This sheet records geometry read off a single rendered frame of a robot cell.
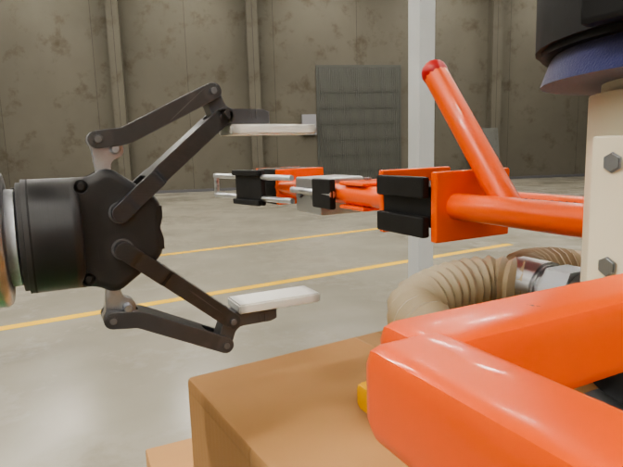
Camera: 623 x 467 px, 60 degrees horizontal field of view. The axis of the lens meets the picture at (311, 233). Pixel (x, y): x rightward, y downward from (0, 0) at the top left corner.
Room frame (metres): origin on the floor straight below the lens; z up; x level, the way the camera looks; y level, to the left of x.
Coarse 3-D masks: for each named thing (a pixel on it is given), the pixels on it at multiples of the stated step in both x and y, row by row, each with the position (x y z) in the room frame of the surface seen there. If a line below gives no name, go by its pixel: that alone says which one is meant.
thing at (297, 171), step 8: (264, 168) 0.83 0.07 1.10; (272, 168) 0.81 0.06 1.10; (280, 168) 0.80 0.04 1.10; (288, 168) 0.79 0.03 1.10; (296, 168) 0.78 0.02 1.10; (304, 168) 0.77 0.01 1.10; (312, 168) 0.78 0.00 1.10; (320, 168) 0.78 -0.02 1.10; (296, 176) 0.77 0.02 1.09; (272, 184) 0.77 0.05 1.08; (272, 192) 0.77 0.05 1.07; (296, 200) 0.76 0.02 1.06
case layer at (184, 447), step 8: (184, 440) 1.02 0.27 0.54; (152, 448) 1.00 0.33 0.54; (160, 448) 0.99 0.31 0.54; (168, 448) 0.99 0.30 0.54; (176, 448) 0.99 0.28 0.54; (184, 448) 0.99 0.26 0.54; (192, 448) 0.99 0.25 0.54; (152, 456) 0.97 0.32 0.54; (160, 456) 0.97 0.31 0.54; (168, 456) 0.97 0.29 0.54; (176, 456) 0.97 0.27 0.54; (184, 456) 0.97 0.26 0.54; (192, 456) 0.96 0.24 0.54; (152, 464) 0.94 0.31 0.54; (160, 464) 0.94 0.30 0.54; (168, 464) 0.94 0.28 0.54; (176, 464) 0.94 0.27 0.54; (184, 464) 0.94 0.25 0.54; (192, 464) 0.94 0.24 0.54
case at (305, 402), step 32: (320, 352) 0.47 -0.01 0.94; (352, 352) 0.47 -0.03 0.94; (192, 384) 0.41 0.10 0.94; (224, 384) 0.41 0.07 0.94; (256, 384) 0.41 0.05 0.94; (288, 384) 0.41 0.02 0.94; (320, 384) 0.40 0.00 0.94; (352, 384) 0.40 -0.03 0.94; (192, 416) 0.42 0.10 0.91; (224, 416) 0.36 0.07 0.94; (256, 416) 0.35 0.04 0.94; (288, 416) 0.35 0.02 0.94; (320, 416) 0.35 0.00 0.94; (352, 416) 0.35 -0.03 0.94; (224, 448) 0.35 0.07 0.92; (256, 448) 0.31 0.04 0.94; (288, 448) 0.31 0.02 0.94; (320, 448) 0.31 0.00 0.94; (352, 448) 0.31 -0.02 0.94; (384, 448) 0.31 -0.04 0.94
